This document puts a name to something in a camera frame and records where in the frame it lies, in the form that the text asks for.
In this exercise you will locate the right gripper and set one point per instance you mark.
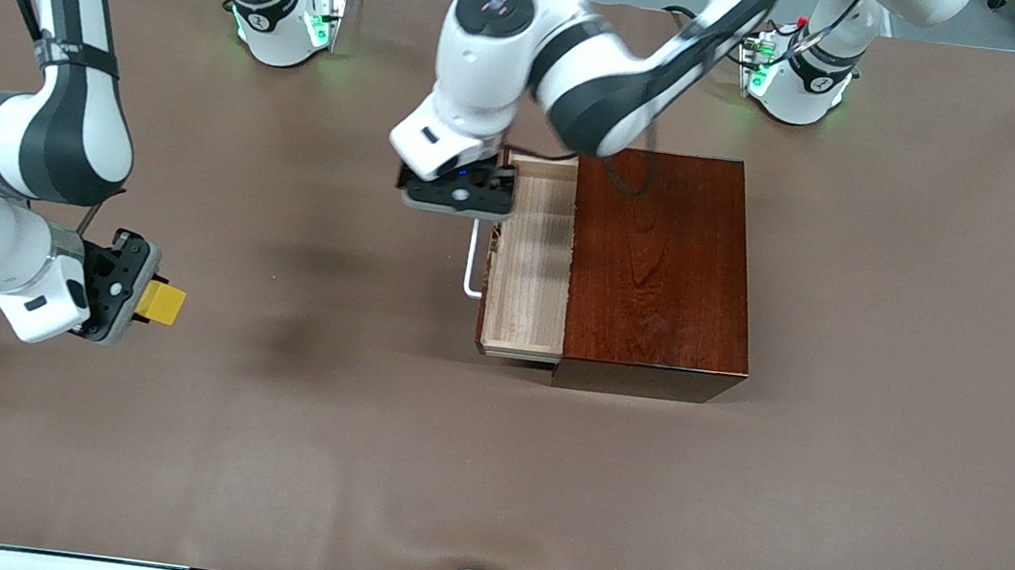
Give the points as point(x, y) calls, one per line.
point(98, 259)

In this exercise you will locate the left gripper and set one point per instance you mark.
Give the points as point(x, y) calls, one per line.
point(482, 175)

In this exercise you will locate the yellow cube block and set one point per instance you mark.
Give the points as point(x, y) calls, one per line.
point(164, 304)

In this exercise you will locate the light wooden drawer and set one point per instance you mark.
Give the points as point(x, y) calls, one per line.
point(532, 278)

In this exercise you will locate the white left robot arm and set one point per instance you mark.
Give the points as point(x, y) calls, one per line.
point(489, 41)

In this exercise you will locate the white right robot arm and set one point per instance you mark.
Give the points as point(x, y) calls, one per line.
point(49, 151)

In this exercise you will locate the dark red wooden cabinet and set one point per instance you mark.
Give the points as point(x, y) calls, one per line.
point(661, 294)

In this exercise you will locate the brown table cover sheet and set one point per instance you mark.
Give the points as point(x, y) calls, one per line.
point(253, 467)

